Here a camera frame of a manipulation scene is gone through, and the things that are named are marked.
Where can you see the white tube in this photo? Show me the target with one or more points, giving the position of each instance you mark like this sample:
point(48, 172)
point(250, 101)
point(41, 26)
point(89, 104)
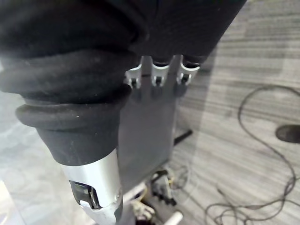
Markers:
point(174, 218)

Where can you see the dark oval floor object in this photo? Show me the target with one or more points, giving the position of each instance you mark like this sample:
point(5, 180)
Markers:
point(288, 133)

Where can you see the black rod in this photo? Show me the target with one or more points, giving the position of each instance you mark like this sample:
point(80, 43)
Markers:
point(183, 136)

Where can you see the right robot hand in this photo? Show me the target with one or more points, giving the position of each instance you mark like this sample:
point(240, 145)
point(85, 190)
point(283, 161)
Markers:
point(77, 58)

